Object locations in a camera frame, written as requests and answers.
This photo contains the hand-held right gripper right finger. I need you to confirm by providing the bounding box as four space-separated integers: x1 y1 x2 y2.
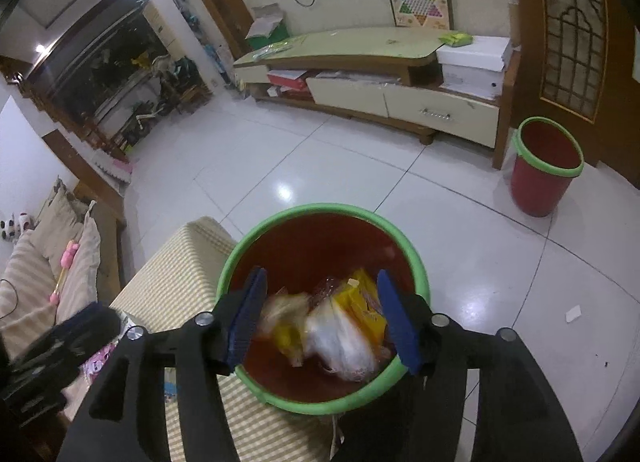
376 269 583 462

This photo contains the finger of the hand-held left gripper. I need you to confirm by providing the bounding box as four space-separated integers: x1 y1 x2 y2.
30 301 122 368

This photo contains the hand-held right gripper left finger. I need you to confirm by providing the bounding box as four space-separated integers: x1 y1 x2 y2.
56 266 269 462

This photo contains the yellow plastic wrapper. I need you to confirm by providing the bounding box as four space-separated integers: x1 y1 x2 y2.
257 291 315 368

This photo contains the clear plastic bag wrapper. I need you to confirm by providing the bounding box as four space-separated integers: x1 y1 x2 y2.
305 299 383 383

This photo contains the red bin green rim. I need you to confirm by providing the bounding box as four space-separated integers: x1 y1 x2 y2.
216 202 431 415
510 116 585 218

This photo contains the pink plastic bag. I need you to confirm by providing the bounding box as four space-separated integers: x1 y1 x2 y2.
82 347 115 383

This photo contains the pink toy hammer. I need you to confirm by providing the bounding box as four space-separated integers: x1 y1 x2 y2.
48 239 81 304

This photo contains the striped beige sofa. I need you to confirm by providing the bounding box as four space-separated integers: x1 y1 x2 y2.
0 177 126 343

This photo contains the checked tablecloth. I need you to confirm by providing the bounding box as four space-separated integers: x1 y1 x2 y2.
65 216 361 462

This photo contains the beige cushion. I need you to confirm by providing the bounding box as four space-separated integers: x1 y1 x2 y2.
30 185 83 263

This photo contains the foam puzzle mat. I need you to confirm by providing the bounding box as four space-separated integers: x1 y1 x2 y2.
97 149 135 188

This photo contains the wooden chair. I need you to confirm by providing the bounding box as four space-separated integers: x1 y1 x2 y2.
172 77 211 108

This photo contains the red flat box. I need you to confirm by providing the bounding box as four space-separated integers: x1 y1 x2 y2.
267 70 311 92

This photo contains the cream television cabinet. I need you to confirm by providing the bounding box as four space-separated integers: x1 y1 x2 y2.
233 26 516 170

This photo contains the clear bag of greens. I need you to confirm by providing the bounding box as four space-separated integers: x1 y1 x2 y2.
252 41 293 59

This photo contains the open cardboard box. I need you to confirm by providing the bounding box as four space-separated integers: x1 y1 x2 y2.
245 3 291 50

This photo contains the standing air conditioner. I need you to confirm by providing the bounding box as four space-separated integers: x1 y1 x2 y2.
142 0 188 60

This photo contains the star checkers board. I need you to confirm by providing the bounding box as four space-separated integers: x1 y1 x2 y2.
384 0 453 29

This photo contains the wooden lattice door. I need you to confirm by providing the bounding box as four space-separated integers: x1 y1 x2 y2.
505 0 613 168

